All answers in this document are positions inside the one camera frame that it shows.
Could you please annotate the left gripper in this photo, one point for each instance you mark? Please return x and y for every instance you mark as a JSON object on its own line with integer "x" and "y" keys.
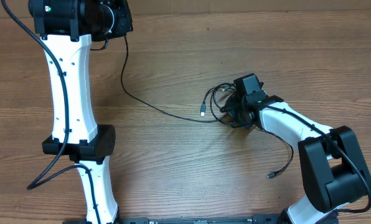
{"x": 122, "y": 9}

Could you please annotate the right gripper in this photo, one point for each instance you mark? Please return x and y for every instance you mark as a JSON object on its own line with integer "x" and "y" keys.
{"x": 230, "y": 111}

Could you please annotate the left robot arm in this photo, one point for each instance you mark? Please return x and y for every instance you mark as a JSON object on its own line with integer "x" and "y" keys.
{"x": 67, "y": 30}

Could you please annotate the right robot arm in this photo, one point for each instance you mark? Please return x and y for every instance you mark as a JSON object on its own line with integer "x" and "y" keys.
{"x": 336, "y": 178}

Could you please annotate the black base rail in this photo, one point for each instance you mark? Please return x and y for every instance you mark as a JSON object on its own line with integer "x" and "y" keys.
{"x": 198, "y": 221}

